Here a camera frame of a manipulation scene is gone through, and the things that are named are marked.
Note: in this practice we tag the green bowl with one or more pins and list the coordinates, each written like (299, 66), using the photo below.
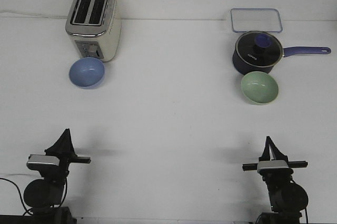
(259, 87)

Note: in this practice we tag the cream and silver toaster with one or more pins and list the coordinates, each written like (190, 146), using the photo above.
(94, 27)

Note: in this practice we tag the blue bowl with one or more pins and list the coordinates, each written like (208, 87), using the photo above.
(87, 73)

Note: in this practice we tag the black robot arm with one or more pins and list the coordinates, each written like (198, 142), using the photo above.
(287, 198)
(46, 195)

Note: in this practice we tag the glass pot lid blue knob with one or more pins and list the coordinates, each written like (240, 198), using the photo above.
(258, 42)

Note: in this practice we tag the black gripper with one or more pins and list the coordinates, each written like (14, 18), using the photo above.
(277, 174)
(63, 150)

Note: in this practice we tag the clear container blue rim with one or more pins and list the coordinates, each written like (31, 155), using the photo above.
(255, 19)

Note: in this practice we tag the dark blue saucepan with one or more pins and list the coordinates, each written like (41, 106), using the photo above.
(265, 63)

